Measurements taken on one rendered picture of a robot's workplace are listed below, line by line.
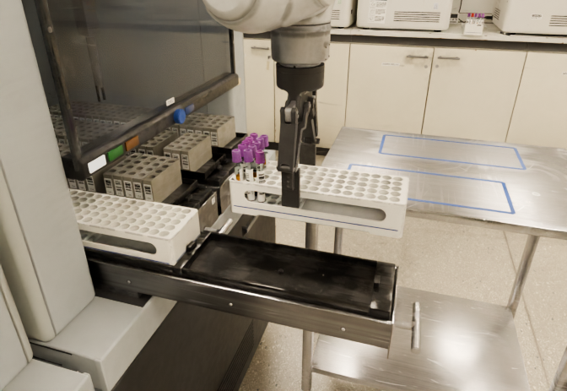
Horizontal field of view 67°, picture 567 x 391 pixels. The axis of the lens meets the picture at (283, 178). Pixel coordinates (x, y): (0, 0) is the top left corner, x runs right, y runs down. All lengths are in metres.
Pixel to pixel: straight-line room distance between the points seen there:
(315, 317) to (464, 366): 0.75
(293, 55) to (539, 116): 2.51
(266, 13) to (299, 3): 0.04
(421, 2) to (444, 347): 2.03
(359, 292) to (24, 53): 0.57
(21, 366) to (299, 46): 0.59
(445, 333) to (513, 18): 1.97
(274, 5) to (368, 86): 2.49
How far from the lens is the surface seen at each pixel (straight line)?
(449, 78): 2.90
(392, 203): 0.68
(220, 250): 0.77
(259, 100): 3.12
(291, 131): 0.63
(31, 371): 0.75
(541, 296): 2.17
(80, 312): 0.82
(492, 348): 1.43
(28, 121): 0.65
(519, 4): 2.88
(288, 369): 1.62
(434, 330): 1.42
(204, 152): 1.05
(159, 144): 1.04
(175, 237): 0.71
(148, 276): 0.75
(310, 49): 0.63
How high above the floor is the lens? 1.25
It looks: 26 degrees down
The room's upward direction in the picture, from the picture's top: straight up
